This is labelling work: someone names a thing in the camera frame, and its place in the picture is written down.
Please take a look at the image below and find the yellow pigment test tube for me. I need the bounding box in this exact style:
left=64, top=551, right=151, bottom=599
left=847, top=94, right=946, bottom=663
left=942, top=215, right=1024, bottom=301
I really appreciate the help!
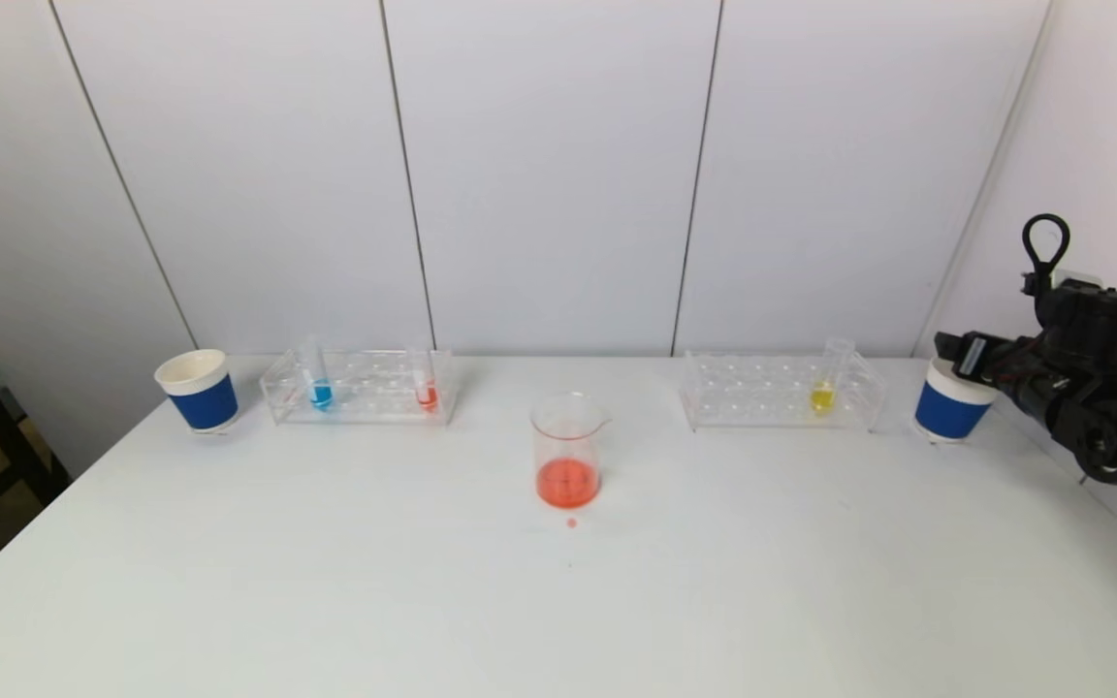
left=808, top=336, right=856, bottom=417

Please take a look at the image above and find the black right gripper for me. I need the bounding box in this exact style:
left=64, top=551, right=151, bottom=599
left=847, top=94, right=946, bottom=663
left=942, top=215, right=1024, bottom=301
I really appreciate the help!
left=934, top=331, right=1031, bottom=391

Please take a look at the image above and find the blue and white paper cup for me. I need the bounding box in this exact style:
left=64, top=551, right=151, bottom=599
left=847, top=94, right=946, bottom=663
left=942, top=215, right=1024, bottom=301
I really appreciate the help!
left=154, top=349, right=240, bottom=435
left=913, top=356, right=999, bottom=445

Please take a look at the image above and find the black looped camera cable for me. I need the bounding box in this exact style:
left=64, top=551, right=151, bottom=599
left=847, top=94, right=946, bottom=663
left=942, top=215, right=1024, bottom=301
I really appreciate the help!
left=1022, top=214, right=1072, bottom=298

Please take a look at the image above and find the blue pigment test tube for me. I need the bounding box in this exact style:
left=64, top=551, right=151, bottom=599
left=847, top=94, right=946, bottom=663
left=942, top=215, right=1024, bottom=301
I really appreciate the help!
left=299, top=334, right=335, bottom=413

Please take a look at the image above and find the clear glass beaker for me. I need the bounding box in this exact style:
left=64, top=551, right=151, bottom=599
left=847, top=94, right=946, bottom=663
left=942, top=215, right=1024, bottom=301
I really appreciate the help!
left=531, top=392, right=613, bottom=511

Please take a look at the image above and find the red pigment test tube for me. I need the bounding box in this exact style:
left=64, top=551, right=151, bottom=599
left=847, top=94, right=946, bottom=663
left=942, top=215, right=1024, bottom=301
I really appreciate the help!
left=410, top=344, right=441, bottom=414

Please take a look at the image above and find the clear acrylic test tube rack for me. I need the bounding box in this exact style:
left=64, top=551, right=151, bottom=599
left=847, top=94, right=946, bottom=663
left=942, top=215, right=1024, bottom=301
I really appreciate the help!
left=260, top=349, right=456, bottom=428
left=681, top=349, right=887, bottom=433

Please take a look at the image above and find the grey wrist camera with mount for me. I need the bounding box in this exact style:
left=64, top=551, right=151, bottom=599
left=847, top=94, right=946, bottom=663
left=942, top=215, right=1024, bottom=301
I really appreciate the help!
left=1024, top=273, right=1104, bottom=303

